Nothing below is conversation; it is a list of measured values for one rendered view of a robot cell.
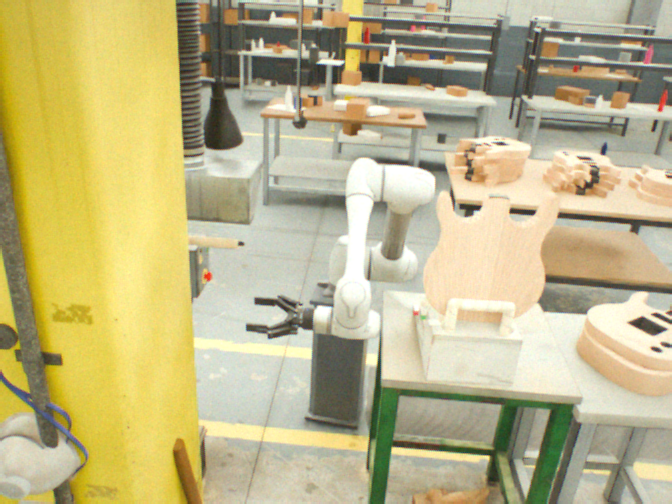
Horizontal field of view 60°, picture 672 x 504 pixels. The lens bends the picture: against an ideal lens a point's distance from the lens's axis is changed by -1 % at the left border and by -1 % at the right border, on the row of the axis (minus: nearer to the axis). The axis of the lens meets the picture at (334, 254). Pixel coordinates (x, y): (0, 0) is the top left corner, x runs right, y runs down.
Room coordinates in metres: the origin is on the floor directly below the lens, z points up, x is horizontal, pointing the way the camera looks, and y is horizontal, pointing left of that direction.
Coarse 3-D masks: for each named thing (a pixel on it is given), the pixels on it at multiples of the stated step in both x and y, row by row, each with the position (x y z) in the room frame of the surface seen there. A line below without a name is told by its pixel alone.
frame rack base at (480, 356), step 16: (432, 336) 1.48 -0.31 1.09; (448, 336) 1.48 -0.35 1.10; (464, 336) 1.48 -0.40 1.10; (480, 336) 1.48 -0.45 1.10; (496, 336) 1.49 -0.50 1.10; (512, 336) 1.49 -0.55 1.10; (432, 352) 1.48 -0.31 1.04; (448, 352) 1.48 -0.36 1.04; (464, 352) 1.48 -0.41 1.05; (480, 352) 1.48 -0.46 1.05; (496, 352) 1.48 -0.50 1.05; (512, 352) 1.48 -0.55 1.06; (432, 368) 1.48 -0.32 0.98; (448, 368) 1.48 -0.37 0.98; (464, 368) 1.48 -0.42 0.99; (480, 368) 1.48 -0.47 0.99; (496, 368) 1.48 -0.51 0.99; (512, 368) 1.48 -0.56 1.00; (496, 384) 1.48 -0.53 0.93
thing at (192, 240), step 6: (192, 240) 1.70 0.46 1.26; (198, 240) 1.70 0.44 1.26; (204, 240) 1.70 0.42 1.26; (210, 240) 1.70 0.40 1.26; (216, 240) 1.70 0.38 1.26; (222, 240) 1.70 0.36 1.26; (228, 240) 1.70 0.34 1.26; (234, 240) 1.71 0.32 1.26; (210, 246) 1.70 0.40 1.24; (216, 246) 1.70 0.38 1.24; (222, 246) 1.70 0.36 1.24; (228, 246) 1.70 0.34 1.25; (234, 246) 1.69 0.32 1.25
